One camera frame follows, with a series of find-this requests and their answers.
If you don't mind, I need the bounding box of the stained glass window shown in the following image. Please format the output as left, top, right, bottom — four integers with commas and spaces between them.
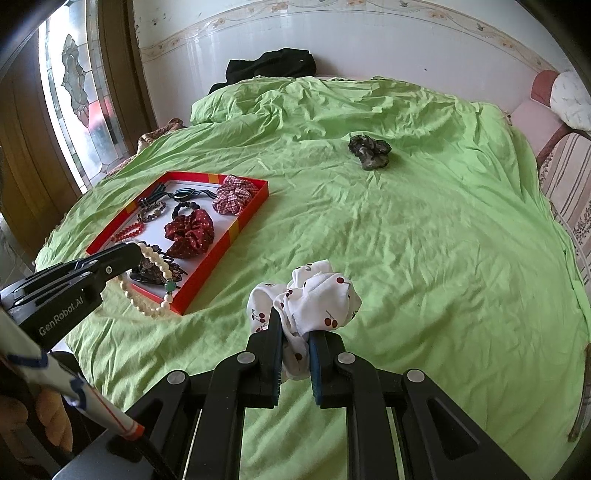
39, 0, 134, 195

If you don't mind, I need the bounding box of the white cherry print scrunchie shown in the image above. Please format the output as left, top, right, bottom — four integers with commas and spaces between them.
246, 259, 362, 381

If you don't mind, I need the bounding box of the wooden door frame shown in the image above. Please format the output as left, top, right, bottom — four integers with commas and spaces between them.
0, 0, 158, 273

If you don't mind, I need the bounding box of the green bed sheet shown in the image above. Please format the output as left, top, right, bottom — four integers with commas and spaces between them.
34, 75, 591, 480

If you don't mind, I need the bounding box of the brown fringed blanket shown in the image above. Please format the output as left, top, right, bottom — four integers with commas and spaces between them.
106, 117, 188, 178

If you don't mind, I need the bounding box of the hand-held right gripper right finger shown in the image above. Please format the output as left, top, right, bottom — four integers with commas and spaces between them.
308, 330, 532, 480

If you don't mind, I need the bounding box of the red polka dot scrunchie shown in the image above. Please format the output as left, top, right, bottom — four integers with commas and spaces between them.
165, 208, 215, 259

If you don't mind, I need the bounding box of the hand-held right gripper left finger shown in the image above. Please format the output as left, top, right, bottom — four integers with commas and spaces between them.
122, 307, 284, 480

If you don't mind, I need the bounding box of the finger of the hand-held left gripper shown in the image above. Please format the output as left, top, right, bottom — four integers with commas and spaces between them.
60, 242, 143, 289

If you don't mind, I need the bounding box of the pearl necklace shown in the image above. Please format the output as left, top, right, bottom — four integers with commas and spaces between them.
115, 241, 178, 318

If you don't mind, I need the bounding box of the person's left hand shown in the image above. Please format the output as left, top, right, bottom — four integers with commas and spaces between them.
37, 388, 74, 446

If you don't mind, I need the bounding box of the brown beaded hair claw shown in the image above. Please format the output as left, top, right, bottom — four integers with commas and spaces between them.
139, 244, 185, 278

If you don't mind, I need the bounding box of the red bead bracelet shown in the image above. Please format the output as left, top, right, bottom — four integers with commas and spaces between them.
108, 220, 146, 243

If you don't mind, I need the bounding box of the red plaid scrunchie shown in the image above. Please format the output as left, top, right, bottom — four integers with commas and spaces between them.
213, 175, 258, 216

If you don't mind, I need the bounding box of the brown braided bracelet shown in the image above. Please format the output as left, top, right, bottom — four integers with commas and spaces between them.
137, 202, 168, 223

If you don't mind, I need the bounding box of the striped sofa cover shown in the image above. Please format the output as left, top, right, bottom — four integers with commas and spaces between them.
538, 134, 591, 259

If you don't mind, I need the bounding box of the white blue sleeved cable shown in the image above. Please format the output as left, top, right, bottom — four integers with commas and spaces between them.
0, 309, 178, 480

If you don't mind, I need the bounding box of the dark green scrunchie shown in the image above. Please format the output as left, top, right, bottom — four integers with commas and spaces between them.
348, 135, 393, 171

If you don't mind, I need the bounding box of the pink sofa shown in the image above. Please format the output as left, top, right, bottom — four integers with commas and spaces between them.
508, 69, 591, 171

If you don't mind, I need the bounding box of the white printed pillow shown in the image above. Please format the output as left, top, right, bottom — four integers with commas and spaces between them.
550, 71, 591, 134

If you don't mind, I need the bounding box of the black clothing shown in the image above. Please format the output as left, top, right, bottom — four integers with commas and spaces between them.
209, 47, 318, 95

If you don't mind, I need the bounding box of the red shallow tray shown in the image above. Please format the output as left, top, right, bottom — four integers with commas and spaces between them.
85, 172, 270, 316

